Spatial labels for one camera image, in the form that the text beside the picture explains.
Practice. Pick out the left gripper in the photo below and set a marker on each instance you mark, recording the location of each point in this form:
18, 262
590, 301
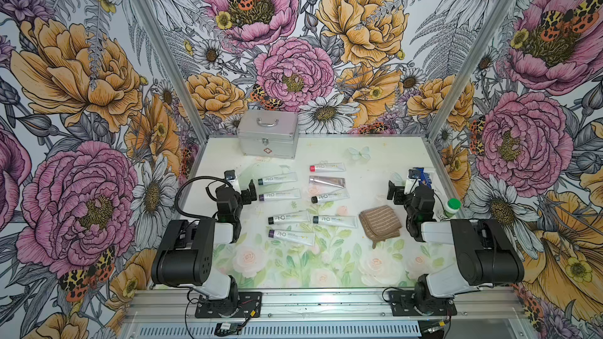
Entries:
246, 197

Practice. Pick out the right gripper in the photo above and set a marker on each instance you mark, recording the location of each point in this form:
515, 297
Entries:
399, 190

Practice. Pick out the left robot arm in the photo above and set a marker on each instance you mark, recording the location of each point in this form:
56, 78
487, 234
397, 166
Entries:
184, 258

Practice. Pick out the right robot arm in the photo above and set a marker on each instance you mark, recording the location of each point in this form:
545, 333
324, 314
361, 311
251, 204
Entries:
484, 257

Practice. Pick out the purple cap toothpaste tube upper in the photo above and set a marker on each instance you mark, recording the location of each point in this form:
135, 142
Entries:
291, 194

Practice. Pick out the purple cap toothpaste tube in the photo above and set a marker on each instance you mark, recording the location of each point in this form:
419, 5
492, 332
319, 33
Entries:
291, 194
301, 238

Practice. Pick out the dark green cap toothpaste tube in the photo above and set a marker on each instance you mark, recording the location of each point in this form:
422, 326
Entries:
278, 179

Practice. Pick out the black cap toothpaste tube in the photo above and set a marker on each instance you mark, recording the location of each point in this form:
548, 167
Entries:
333, 196

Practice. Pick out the metallic pink toothpaste tube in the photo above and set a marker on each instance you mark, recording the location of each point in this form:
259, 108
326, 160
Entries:
334, 182

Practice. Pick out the purple cap toothpaste tube lower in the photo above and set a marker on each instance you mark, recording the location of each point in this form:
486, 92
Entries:
301, 238

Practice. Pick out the pink cap toothpaste tube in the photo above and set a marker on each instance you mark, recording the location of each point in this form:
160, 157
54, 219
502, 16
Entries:
327, 168

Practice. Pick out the blue bandage packet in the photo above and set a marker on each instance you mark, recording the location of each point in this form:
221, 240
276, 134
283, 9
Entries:
425, 177

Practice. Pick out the green cap white bottle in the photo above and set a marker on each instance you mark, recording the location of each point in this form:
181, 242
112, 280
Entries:
452, 207

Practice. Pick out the silver metal first-aid case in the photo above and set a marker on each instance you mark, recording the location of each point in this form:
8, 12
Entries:
271, 134

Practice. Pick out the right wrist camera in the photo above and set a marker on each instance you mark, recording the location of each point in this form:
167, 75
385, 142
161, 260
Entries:
413, 178

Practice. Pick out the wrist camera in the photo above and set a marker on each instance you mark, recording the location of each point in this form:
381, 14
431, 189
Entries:
232, 178
413, 178

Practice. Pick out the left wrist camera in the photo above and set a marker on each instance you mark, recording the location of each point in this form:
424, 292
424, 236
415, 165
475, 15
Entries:
232, 178

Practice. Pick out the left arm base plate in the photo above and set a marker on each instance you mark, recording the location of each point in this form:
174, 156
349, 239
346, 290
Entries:
244, 305

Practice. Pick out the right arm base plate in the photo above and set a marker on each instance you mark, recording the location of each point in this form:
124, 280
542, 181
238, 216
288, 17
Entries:
410, 303

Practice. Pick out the aluminium front rail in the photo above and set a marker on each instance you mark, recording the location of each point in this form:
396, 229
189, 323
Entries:
327, 313

